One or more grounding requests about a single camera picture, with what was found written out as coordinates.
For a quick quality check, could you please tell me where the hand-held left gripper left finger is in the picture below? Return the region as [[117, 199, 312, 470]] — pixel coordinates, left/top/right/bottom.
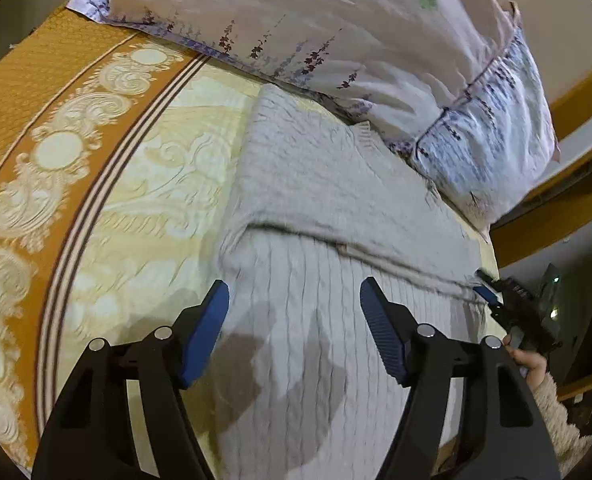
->
[[31, 280, 230, 480]]

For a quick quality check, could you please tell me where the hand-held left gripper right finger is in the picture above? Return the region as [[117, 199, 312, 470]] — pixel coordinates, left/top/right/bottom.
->
[[359, 277, 562, 480]]

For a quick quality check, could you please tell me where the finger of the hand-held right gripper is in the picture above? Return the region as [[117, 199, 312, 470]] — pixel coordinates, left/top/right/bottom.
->
[[473, 270, 502, 310]]

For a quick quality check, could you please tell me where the grey knitted sweater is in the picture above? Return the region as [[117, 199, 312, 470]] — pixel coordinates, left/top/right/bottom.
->
[[202, 83, 498, 480]]

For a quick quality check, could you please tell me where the person's right hand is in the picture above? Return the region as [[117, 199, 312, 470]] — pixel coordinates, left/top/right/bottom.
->
[[503, 336, 548, 386]]

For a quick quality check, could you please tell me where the yellow patterned bed blanket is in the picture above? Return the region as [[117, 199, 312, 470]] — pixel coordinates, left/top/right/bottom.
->
[[0, 11, 499, 480]]

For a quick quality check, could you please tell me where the floral pillow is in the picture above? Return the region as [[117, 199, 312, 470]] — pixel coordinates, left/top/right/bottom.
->
[[67, 0, 562, 241]]

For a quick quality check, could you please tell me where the wooden bed frame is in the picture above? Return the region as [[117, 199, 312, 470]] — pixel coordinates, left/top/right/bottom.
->
[[490, 52, 592, 403]]

